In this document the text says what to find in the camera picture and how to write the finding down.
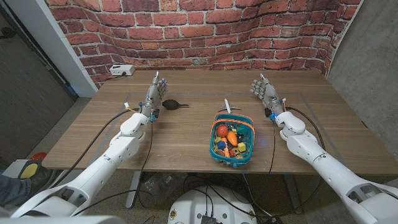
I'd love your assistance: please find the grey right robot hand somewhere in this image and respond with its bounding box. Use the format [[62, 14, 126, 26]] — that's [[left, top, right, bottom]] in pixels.
[[250, 73, 285, 116]]

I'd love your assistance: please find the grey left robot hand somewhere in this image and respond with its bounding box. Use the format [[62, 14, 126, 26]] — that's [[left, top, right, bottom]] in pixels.
[[140, 70, 169, 118]]

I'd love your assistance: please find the black rubber air blower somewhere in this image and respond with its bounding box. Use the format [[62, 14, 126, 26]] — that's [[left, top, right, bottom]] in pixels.
[[162, 99, 190, 111]]

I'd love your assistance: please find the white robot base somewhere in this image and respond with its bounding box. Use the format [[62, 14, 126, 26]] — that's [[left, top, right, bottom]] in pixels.
[[167, 185, 258, 224]]

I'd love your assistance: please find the white toy plane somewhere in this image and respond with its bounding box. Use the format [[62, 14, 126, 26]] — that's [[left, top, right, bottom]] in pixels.
[[217, 98, 242, 113]]

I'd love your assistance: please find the orange toy carrot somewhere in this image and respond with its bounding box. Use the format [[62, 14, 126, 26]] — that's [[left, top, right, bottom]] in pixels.
[[226, 131, 239, 147]]

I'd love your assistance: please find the red toy tomato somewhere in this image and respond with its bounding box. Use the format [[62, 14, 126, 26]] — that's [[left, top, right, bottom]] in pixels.
[[216, 124, 229, 138]]

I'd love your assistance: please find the white power strip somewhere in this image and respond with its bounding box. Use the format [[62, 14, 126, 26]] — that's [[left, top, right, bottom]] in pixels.
[[109, 63, 136, 77]]

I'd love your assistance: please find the red brick printed backdrop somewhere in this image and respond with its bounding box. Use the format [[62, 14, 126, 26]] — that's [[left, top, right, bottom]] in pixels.
[[45, 0, 363, 90]]

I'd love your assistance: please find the clear plastic bag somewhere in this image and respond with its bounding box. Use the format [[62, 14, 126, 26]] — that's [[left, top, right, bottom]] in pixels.
[[144, 172, 187, 203]]

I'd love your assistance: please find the grey metal table leg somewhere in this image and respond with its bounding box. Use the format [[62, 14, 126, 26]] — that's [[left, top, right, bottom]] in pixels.
[[125, 170, 142, 209], [282, 174, 304, 215]]

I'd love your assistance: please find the black shoe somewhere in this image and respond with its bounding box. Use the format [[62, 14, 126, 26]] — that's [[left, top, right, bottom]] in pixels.
[[30, 167, 60, 188]]

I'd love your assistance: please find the yellow foot pedal box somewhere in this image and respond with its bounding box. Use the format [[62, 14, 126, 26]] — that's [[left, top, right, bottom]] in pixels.
[[1, 158, 43, 180]]

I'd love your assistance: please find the white robot torso edge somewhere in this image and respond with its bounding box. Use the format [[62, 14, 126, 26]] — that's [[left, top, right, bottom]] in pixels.
[[0, 215, 127, 224]]

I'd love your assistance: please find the person's leg in jeans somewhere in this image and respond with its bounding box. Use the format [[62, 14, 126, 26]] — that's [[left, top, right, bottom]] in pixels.
[[0, 174, 32, 207]]

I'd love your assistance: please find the black power strip cable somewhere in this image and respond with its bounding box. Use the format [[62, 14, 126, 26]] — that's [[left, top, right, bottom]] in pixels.
[[105, 72, 127, 81]]

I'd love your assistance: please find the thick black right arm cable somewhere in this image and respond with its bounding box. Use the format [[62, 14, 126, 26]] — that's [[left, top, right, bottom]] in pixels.
[[285, 106, 326, 151]]

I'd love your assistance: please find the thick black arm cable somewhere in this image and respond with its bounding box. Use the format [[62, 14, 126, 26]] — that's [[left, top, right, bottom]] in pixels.
[[285, 106, 326, 151], [48, 107, 142, 190]]

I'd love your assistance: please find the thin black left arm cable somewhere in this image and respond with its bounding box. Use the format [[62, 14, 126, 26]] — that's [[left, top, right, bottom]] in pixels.
[[136, 119, 155, 209]]

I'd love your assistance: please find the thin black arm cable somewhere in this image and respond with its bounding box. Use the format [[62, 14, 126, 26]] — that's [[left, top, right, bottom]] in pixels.
[[136, 119, 155, 209], [268, 120, 277, 175]]

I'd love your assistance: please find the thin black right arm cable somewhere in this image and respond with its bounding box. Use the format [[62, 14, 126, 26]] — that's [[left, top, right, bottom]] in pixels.
[[268, 120, 277, 175]]

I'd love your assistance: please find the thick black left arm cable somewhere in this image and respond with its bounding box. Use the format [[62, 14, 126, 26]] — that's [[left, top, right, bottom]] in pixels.
[[48, 107, 142, 190]]

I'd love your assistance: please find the teal basket with orange handles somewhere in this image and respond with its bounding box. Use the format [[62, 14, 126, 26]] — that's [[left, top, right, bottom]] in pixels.
[[209, 112, 256, 168]]

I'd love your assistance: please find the white door frame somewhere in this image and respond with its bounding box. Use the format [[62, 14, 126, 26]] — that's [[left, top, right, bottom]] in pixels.
[[4, 0, 99, 98]]

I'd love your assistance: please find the black floor cable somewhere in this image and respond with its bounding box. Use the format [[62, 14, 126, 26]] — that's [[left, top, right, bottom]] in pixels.
[[183, 173, 280, 224]]

